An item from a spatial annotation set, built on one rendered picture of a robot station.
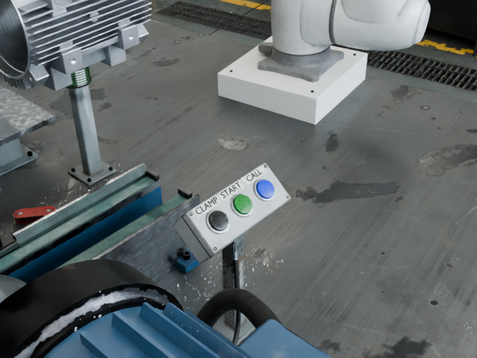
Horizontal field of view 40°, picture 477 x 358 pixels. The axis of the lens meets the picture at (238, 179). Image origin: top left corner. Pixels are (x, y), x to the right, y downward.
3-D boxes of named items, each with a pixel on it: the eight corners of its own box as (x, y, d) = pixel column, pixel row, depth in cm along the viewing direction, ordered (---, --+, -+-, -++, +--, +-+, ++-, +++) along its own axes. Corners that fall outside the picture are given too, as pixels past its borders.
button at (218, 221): (213, 237, 91) (218, 234, 89) (201, 220, 91) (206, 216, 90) (228, 227, 93) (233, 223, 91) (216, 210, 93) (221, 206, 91)
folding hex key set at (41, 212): (58, 212, 137) (56, 204, 136) (57, 221, 134) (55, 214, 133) (15, 216, 136) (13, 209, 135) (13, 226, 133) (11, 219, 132)
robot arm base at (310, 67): (276, 41, 189) (276, 23, 186) (346, 56, 179) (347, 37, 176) (243, 65, 177) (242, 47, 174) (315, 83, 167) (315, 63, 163)
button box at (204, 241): (199, 265, 93) (215, 254, 88) (171, 224, 93) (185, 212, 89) (276, 210, 103) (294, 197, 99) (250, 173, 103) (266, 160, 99)
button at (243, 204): (237, 221, 94) (243, 217, 92) (225, 204, 94) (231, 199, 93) (251, 211, 96) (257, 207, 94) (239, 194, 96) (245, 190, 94)
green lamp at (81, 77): (72, 91, 132) (69, 70, 129) (55, 82, 135) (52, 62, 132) (96, 80, 135) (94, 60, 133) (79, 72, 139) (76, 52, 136)
